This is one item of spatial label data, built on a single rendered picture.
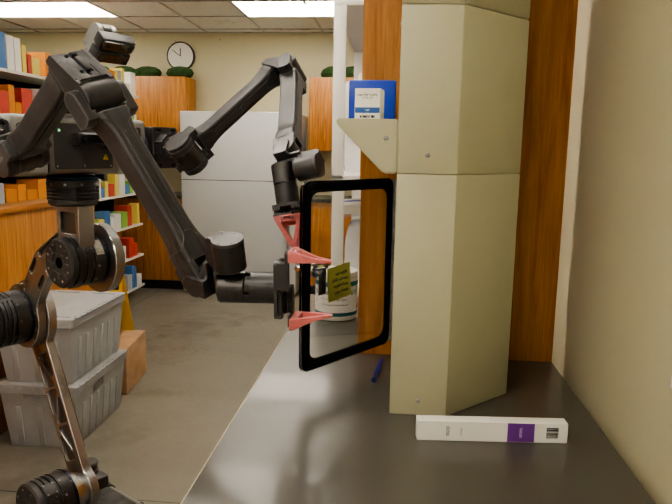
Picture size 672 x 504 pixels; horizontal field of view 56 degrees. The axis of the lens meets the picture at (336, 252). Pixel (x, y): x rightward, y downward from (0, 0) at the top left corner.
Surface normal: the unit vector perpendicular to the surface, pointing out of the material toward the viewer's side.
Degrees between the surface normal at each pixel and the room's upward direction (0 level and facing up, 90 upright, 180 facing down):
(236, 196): 90
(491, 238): 90
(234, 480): 0
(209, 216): 90
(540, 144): 90
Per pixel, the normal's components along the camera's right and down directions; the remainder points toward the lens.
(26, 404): -0.08, 0.25
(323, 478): 0.02, -0.99
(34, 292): -0.60, 0.11
